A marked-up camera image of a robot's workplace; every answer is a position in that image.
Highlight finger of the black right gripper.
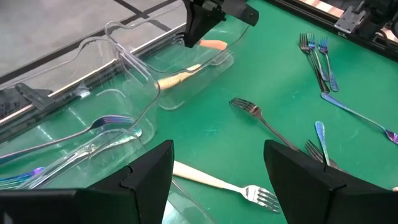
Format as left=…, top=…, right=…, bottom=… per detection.
left=183, top=3, right=219, bottom=49

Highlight wooden-handled silver fork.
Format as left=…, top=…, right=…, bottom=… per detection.
left=198, top=39, right=229, bottom=51
left=156, top=51, right=234, bottom=91
left=172, top=160, right=281, bottom=215

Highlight iridescent spoons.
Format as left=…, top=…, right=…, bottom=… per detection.
left=0, top=166, right=46, bottom=189

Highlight dark metal fork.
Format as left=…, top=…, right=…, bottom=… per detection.
left=229, top=97, right=301, bottom=152
left=303, top=139, right=341, bottom=171
left=298, top=32, right=331, bottom=94

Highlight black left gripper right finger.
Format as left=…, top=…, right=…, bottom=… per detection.
left=262, top=139, right=398, bottom=224

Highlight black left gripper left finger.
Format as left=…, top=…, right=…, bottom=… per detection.
left=0, top=139, right=175, bottom=224

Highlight clear plastic bin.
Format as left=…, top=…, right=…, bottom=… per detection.
left=0, top=35, right=161, bottom=187
left=17, top=128, right=217, bottom=224
left=104, top=2, right=252, bottom=111

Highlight grey metal mounting bracket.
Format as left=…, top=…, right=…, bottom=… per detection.
left=334, top=5, right=368, bottom=35

